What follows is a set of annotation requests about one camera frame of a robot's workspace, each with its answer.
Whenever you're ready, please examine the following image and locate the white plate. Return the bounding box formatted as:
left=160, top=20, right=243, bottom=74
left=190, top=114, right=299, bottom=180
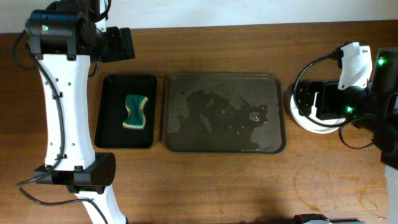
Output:
left=289, top=80, right=345, bottom=134

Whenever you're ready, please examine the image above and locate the green yellow sponge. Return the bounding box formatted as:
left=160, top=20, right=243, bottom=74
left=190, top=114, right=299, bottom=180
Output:
left=123, top=95, right=149, bottom=129

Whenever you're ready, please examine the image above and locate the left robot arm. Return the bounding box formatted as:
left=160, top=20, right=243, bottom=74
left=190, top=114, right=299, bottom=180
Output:
left=21, top=1, right=134, bottom=223

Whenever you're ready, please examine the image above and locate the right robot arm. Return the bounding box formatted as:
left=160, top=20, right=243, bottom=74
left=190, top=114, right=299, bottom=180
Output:
left=290, top=42, right=397, bottom=223

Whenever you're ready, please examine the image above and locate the black small tray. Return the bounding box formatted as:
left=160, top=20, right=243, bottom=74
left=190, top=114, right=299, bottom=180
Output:
left=95, top=75, right=157, bottom=149

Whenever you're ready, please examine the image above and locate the brown large tray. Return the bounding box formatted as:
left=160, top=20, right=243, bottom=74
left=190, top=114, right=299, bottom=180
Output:
left=162, top=72, right=287, bottom=155

